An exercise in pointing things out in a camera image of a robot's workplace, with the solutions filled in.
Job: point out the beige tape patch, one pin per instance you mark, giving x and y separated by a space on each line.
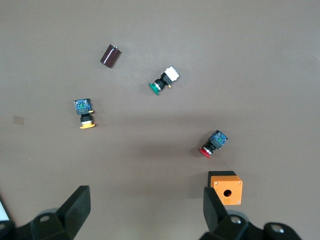
19 120

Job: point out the orange button enclosure box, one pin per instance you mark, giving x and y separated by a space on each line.
226 188

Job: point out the red push button switch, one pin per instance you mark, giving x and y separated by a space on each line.
215 143

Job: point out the dark brown cylindrical capacitor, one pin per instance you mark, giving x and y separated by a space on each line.
110 56

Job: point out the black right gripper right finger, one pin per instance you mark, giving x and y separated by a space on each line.
215 212

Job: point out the green push button switch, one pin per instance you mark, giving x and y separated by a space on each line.
163 80

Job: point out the yellow push button switch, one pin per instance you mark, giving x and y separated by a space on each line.
84 110

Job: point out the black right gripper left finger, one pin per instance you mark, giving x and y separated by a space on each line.
75 210

